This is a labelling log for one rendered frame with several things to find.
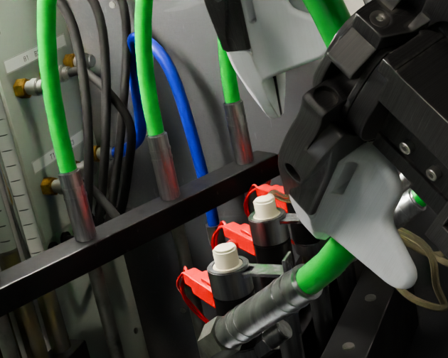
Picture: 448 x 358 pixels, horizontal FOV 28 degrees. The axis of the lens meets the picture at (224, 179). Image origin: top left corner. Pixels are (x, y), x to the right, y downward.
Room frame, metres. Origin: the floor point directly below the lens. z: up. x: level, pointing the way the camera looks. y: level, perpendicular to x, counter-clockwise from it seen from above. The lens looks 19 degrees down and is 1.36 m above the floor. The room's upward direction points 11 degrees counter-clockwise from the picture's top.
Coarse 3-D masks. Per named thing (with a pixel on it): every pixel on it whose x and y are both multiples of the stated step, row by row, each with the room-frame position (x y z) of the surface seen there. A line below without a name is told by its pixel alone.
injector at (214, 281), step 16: (240, 256) 0.54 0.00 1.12; (208, 272) 0.53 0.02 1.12; (224, 272) 0.52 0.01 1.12; (240, 272) 0.52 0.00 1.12; (224, 288) 0.52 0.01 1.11; (240, 288) 0.52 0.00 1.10; (224, 304) 0.52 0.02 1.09; (272, 336) 0.52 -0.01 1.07; (288, 336) 0.52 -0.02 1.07; (240, 352) 0.52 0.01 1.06; (256, 352) 0.52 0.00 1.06; (272, 352) 0.52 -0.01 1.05
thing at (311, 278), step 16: (304, 0) 0.35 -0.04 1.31; (320, 0) 0.34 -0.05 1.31; (336, 0) 0.34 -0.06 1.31; (320, 16) 0.34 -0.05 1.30; (336, 16) 0.34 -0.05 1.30; (320, 32) 0.35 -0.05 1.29; (336, 32) 0.34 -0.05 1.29; (320, 256) 0.36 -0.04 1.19; (336, 256) 0.35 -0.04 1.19; (352, 256) 0.35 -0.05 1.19; (304, 272) 0.37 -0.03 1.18; (320, 272) 0.36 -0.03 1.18; (336, 272) 0.36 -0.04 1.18; (304, 288) 0.37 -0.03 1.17; (320, 288) 0.37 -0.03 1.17
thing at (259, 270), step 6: (252, 264) 0.53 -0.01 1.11; (258, 264) 0.53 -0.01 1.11; (264, 264) 0.53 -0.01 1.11; (270, 264) 0.53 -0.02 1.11; (276, 264) 0.53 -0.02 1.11; (252, 270) 0.52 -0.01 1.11; (258, 270) 0.52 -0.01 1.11; (264, 270) 0.52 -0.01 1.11; (270, 270) 0.52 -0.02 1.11; (276, 270) 0.52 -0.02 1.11; (282, 270) 0.52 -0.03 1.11; (246, 276) 0.52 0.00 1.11; (252, 276) 0.52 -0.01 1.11; (258, 276) 0.52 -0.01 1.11; (264, 276) 0.52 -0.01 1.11; (270, 276) 0.51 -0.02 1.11; (276, 276) 0.51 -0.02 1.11
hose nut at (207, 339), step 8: (216, 320) 0.43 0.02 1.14; (208, 328) 0.43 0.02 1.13; (200, 336) 0.43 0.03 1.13; (208, 336) 0.42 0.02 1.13; (200, 344) 0.43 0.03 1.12; (208, 344) 0.42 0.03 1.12; (216, 344) 0.42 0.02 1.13; (208, 352) 0.42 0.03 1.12; (216, 352) 0.42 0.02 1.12; (224, 352) 0.42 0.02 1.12; (232, 352) 0.42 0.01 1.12
